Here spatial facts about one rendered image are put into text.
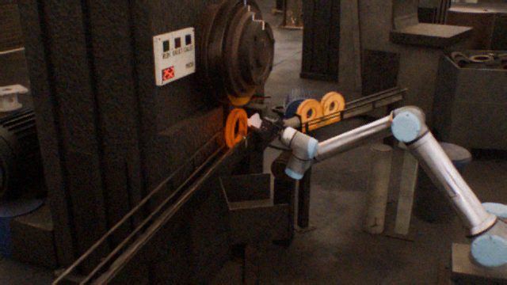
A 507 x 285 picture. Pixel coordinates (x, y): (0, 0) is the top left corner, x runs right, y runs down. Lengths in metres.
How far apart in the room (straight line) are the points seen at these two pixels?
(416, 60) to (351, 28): 0.69
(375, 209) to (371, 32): 2.28
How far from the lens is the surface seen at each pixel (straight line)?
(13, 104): 5.68
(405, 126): 2.11
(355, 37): 4.83
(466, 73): 3.99
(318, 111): 2.71
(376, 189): 2.85
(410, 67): 4.68
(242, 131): 2.35
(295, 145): 2.31
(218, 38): 2.00
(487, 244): 2.22
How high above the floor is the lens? 1.52
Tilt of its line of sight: 21 degrees down
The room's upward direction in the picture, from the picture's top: straight up
